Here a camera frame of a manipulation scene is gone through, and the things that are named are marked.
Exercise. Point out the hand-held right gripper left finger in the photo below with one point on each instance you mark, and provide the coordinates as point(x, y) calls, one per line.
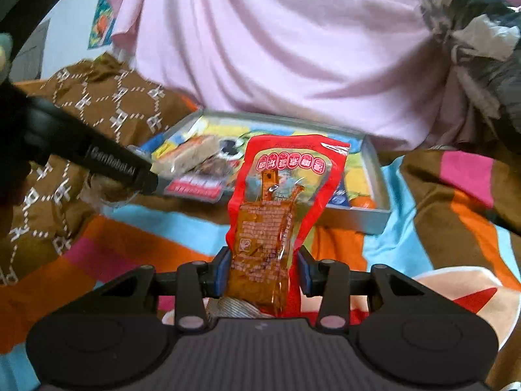
point(222, 273)

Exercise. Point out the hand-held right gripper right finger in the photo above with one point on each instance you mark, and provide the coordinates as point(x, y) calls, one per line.
point(304, 275)

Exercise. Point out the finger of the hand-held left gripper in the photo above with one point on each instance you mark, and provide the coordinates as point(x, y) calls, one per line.
point(145, 179)

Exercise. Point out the yellow green snack packet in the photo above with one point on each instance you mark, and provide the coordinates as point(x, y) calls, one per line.
point(169, 150)

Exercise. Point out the clear packet of mixed snacks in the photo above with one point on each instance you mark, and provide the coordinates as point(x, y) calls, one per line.
point(195, 185)

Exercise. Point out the red snack packet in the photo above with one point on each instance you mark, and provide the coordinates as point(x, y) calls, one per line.
point(276, 195)

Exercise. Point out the grey tray with frog drawing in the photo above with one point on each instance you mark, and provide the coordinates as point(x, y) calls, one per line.
point(366, 216)

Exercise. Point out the orange tangerine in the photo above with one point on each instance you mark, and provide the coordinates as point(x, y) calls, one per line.
point(363, 203)

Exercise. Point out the brown patterned quilt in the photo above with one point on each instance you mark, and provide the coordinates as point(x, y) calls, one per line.
point(101, 89)

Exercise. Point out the colourful cartoon blanket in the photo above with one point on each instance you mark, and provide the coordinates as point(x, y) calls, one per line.
point(427, 220)

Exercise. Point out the pink bed sheet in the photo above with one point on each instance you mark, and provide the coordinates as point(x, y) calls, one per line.
point(285, 40)

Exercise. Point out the clear bag of clothes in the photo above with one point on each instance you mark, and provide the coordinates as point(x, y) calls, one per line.
point(480, 28)

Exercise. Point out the dark wall panel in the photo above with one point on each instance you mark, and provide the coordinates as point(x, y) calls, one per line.
point(32, 53)

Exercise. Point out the cartoon wall poster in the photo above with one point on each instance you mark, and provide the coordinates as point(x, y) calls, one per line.
point(101, 16)

